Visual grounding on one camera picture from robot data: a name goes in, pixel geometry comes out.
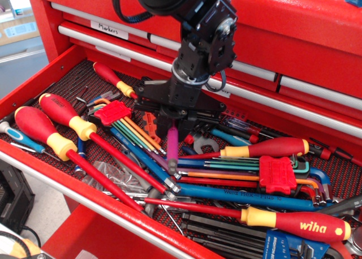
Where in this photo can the steel open wrench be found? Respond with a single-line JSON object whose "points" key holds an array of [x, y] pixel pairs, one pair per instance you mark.
{"points": [[201, 141]]}

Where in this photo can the slim red yellow screwdriver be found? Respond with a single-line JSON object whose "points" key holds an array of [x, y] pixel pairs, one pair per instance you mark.
{"points": [[107, 74]]}

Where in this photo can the blue Brighton hex key holder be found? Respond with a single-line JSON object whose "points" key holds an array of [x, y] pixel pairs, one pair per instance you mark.
{"points": [[279, 245]]}

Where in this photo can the red tool chest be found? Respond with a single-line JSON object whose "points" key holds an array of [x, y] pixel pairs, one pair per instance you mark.
{"points": [[297, 71]]}

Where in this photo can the blue white handle screwdriver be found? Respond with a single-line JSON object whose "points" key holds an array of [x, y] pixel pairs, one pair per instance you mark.
{"points": [[24, 139]]}

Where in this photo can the red holder Allen set right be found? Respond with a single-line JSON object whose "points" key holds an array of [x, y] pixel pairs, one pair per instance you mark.
{"points": [[273, 176]]}

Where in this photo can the long blue Allen key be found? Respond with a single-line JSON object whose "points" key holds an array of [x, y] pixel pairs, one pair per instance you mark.
{"points": [[240, 197]]}

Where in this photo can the wiha red yellow screwdriver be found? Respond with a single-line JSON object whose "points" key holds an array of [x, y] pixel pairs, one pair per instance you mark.
{"points": [[312, 226]]}

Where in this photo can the black torx key holder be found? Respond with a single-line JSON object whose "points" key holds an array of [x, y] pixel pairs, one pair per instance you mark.
{"points": [[200, 124]]}

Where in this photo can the red holder allen set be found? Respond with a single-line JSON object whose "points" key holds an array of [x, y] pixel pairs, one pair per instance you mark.
{"points": [[116, 114], [273, 176]]}

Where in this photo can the red holder Allen set left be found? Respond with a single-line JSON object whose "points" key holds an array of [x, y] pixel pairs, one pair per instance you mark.
{"points": [[116, 114]]}

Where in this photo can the orange black tool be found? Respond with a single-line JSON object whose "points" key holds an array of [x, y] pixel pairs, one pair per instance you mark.
{"points": [[150, 126]]}

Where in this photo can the blue handle tool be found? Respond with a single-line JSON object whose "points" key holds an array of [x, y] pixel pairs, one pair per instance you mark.
{"points": [[231, 139]]}

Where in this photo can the black long hex keys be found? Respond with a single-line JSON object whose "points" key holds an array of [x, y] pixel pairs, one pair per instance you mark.
{"points": [[229, 240]]}

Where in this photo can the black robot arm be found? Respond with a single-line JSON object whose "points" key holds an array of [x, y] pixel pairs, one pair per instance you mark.
{"points": [[208, 28]]}

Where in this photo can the clear handle tester screwdriver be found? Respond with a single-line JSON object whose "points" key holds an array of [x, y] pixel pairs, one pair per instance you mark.
{"points": [[242, 126]]}

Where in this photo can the white Markers label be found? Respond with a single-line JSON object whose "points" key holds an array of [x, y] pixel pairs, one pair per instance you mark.
{"points": [[104, 28]]}

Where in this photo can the small red black screwdriver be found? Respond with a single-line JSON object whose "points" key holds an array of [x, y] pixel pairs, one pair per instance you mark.
{"points": [[324, 151]]}

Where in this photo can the large red yellow screwdriver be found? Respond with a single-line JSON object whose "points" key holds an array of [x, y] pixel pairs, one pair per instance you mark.
{"points": [[35, 124]]}

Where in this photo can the red yellow screwdriver right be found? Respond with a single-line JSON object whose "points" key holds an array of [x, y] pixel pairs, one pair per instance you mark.
{"points": [[277, 147]]}

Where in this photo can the red bit holder strip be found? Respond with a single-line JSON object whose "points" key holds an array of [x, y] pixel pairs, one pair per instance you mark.
{"points": [[236, 113]]}

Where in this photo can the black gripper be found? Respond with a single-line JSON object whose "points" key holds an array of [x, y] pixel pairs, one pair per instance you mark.
{"points": [[173, 99]]}

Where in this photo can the white drawer label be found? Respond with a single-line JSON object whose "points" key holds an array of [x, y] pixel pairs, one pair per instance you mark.
{"points": [[114, 54]]}

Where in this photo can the black box on floor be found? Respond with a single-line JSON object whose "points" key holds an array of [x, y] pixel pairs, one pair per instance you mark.
{"points": [[17, 198]]}

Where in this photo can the violet Allen key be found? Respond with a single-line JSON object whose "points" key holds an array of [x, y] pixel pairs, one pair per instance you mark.
{"points": [[172, 148]]}

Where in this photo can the blue Allen key left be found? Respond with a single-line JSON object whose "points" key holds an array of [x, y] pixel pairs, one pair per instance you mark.
{"points": [[147, 161]]}

